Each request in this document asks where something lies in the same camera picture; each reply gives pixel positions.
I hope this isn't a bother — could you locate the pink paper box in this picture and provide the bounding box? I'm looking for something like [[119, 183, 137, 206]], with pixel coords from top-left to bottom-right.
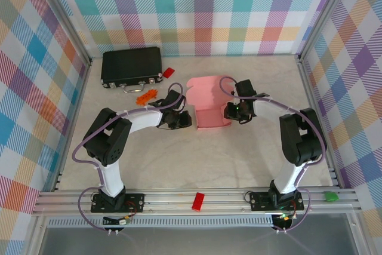
[[185, 75, 239, 132]]

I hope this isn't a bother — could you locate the orange toy piece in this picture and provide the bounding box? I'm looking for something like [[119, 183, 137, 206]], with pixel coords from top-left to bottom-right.
[[136, 89, 158, 106]]

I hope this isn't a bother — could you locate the black carrying case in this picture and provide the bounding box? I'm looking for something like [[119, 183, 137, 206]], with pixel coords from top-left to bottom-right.
[[100, 46, 164, 94]]

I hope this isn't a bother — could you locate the large red toy brick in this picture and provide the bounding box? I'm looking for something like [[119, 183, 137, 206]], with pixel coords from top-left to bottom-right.
[[191, 192, 207, 210]]

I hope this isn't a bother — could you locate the aluminium side frame rail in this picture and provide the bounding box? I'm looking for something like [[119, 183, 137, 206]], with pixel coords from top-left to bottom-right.
[[296, 54, 341, 189], [52, 57, 94, 192]]

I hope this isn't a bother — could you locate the aluminium base frame rail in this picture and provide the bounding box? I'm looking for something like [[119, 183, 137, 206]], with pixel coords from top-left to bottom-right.
[[32, 188, 363, 216]]

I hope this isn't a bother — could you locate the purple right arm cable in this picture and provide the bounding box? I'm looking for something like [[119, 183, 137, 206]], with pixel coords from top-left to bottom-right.
[[220, 76, 328, 234]]

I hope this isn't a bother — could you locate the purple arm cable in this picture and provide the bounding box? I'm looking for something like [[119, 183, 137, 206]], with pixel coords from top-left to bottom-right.
[[220, 76, 328, 234], [72, 82, 184, 234]]

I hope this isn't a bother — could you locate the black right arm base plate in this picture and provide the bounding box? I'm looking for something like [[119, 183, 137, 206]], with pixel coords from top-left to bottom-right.
[[249, 191, 305, 211]]

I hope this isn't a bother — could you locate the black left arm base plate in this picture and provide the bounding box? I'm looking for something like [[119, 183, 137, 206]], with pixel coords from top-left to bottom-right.
[[90, 192, 146, 213]]

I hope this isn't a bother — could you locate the slotted grey cable duct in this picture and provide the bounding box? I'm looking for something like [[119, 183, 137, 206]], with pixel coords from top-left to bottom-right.
[[46, 214, 275, 228]]

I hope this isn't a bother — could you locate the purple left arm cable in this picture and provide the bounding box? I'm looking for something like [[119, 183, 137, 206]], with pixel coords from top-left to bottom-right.
[[72, 82, 184, 234]]

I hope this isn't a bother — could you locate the small wired connector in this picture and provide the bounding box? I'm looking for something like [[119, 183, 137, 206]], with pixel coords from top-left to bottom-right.
[[103, 214, 134, 226], [273, 211, 296, 223]]

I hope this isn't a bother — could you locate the aluminium frame post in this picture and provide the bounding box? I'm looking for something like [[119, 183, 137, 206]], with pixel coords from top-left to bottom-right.
[[297, 0, 358, 62], [31, 0, 94, 62]]

